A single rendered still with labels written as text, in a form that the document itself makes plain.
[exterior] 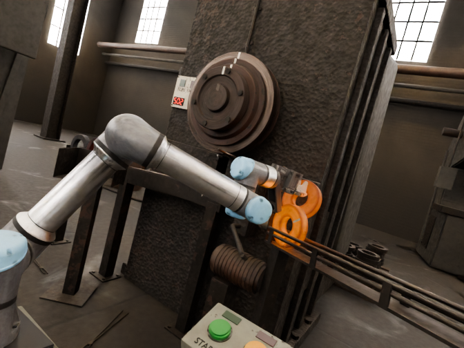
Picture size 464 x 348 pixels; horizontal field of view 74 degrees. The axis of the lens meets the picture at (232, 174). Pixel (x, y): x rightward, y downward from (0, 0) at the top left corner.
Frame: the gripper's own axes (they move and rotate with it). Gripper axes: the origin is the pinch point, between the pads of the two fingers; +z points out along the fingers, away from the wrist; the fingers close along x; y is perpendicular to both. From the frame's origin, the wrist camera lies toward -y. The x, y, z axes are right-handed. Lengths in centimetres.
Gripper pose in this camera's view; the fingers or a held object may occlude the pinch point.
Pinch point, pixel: (303, 195)
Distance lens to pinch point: 121.3
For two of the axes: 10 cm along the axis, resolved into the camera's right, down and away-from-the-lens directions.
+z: 7.6, 2.4, 6.0
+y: 3.6, -9.3, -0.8
